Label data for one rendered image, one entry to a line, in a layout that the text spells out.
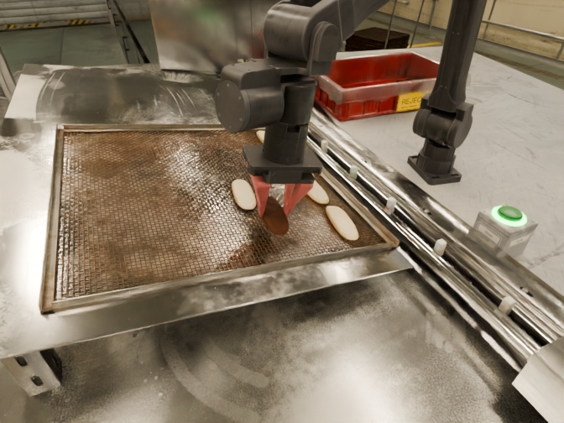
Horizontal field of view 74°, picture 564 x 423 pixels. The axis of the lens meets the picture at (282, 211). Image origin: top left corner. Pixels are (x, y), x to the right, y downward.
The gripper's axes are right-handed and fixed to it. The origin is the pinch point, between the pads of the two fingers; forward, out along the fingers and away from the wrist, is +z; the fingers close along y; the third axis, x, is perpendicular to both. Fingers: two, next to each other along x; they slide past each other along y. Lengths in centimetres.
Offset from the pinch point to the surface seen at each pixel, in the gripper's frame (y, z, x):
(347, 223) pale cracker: 13.5, 3.5, 0.3
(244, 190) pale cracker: -2.2, 3.4, 11.3
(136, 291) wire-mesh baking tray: -19.2, 3.3, -11.4
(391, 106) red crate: 54, 2, 60
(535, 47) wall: 425, 10, 351
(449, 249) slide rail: 32.2, 6.6, -4.4
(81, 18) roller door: -144, 93, 706
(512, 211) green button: 42.7, -0.7, -3.7
